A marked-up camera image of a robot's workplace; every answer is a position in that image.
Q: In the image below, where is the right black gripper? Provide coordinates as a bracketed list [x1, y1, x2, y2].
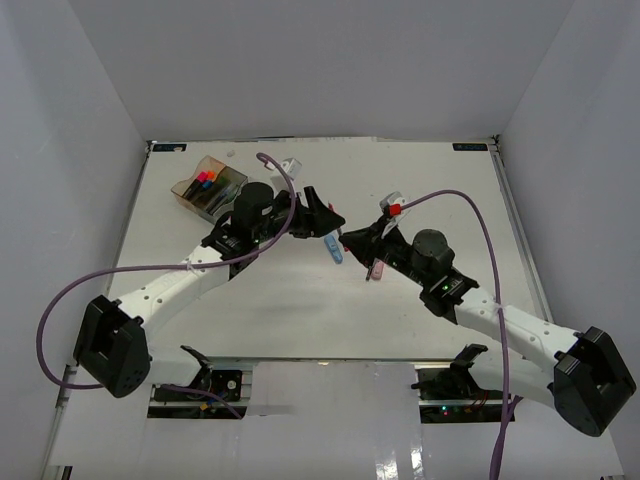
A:
[340, 216, 430, 288]

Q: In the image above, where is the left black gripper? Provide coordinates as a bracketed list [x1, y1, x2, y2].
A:
[254, 187, 345, 244]

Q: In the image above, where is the blue ink gel pen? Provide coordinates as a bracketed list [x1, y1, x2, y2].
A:
[211, 186, 238, 209]

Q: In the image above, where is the red ink gel pen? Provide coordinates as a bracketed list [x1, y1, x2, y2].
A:
[328, 202, 344, 237]

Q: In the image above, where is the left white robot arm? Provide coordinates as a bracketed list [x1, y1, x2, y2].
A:
[73, 182, 345, 399]

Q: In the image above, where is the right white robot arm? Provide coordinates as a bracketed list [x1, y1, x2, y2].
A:
[339, 222, 637, 437]

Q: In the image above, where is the light blue correction pen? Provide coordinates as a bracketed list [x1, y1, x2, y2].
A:
[324, 234, 344, 265]

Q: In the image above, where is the light pink correction pen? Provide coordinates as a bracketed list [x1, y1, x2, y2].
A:
[368, 259, 384, 281]

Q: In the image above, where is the smoky grey plastic tray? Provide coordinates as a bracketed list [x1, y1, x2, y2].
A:
[193, 166, 249, 223]

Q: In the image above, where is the amber plastic tray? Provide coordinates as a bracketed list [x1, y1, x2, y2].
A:
[171, 155, 227, 212]

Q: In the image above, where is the right black logo sticker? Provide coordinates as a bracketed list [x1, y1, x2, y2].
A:
[452, 142, 489, 152]

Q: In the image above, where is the black logo sticker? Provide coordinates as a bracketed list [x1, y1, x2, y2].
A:
[452, 142, 489, 152]
[152, 143, 187, 152]

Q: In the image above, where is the left black logo sticker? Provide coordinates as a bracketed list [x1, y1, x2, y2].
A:
[152, 143, 187, 152]

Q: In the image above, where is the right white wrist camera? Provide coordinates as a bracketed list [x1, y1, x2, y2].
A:
[379, 191, 407, 238]

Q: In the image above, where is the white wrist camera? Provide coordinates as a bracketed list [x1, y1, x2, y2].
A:
[379, 191, 407, 238]
[270, 157, 302, 192]

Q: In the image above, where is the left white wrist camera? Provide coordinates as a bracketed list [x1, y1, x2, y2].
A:
[270, 157, 302, 192]

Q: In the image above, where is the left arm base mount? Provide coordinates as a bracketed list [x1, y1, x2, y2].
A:
[147, 369, 248, 420]

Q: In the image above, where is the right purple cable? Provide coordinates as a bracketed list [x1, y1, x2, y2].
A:
[397, 189, 521, 479]

